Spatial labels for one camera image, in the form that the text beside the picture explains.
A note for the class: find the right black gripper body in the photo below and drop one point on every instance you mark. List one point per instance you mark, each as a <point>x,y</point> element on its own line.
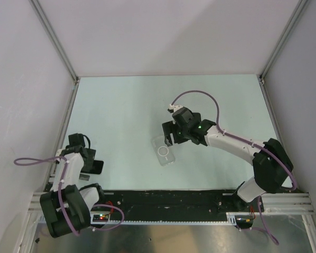
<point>180,135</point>

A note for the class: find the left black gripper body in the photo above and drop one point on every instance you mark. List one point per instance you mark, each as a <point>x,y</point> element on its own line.
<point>88,162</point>

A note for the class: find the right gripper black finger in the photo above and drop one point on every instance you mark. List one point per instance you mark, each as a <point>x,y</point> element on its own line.
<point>169,128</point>
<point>168,140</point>

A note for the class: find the black smartphone blue edge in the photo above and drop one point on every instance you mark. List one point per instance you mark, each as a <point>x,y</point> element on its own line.
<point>97,167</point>

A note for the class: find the clear magsafe phone case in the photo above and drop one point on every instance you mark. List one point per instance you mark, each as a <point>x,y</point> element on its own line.
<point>163,153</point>

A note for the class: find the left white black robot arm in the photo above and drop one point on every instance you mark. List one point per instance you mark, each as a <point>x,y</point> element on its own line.
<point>66,208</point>

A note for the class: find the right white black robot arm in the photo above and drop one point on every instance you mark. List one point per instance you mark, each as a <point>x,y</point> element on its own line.
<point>271,165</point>

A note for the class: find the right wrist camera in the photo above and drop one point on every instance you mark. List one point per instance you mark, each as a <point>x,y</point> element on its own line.
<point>183,117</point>

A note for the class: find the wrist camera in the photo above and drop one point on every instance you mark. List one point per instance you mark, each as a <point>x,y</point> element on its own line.
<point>183,117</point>
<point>78,139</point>

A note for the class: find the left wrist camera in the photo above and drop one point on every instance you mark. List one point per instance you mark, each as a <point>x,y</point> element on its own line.
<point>78,139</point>

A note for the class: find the aluminium front frame rail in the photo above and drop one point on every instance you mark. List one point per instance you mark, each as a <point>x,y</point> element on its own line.
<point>224,201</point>

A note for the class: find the left aluminium frame post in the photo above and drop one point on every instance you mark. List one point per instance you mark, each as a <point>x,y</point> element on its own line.
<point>50,31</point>

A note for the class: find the aluminium frame post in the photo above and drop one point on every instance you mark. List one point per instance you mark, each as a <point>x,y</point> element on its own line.
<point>50,31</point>
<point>284,37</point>

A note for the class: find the right aluminium frame post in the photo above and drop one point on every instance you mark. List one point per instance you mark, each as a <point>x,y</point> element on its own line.
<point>284,37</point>

